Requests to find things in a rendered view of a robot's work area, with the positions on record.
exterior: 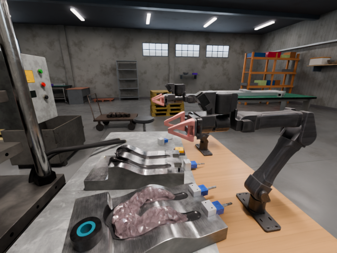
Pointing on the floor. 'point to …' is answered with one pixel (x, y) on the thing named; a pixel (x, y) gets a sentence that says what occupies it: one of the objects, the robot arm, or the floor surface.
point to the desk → (78, 95)
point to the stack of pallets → (173, 108)
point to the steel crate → (49, 139)
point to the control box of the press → (42, 95)
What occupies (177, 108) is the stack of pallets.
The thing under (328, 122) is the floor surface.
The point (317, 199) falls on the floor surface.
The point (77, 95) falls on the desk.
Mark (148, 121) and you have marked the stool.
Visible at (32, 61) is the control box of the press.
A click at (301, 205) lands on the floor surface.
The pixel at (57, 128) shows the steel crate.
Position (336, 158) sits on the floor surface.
